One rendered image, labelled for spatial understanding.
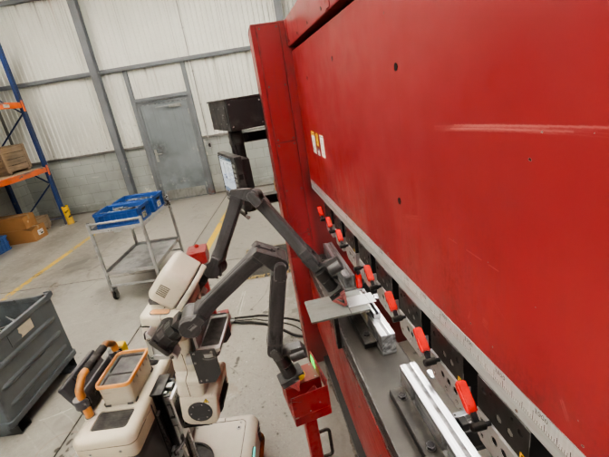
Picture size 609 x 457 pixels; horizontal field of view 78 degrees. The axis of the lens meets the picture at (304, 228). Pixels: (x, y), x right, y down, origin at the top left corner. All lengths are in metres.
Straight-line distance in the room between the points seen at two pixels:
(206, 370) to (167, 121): 7.59
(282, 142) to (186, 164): 6.66
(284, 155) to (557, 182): 1.93
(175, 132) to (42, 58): 2.91
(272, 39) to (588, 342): 2.08
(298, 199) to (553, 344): 1.95
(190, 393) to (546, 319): 1.43
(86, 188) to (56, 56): 2.72
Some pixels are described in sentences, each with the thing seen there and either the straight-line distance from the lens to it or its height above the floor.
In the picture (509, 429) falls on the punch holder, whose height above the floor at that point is 1.29.
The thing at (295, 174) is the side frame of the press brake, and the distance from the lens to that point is 2.39.
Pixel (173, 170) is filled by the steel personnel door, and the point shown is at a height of 0.66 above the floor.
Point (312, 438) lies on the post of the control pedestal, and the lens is 1.92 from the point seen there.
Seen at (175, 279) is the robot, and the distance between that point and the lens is 1.50.
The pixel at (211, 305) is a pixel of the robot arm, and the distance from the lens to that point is 1.35.
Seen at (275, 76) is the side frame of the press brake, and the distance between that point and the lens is 2.33.
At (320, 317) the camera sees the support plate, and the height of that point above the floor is 1.00.
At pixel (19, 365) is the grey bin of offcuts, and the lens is 3.50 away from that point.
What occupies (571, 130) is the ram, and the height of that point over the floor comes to 1.84.
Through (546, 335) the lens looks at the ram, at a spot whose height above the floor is 1.55.
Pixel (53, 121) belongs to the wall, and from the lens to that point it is 9.94.
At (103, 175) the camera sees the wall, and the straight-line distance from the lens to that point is 9.68.
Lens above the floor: 1.94
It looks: 20 degrees down
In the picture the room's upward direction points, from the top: 9 degrees counter-clockwise
